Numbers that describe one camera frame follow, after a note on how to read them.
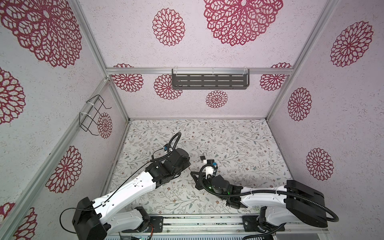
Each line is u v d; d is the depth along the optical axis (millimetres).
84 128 712
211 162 684
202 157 973
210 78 944
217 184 594
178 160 547
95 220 382
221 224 755
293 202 430
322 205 389
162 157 588
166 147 679
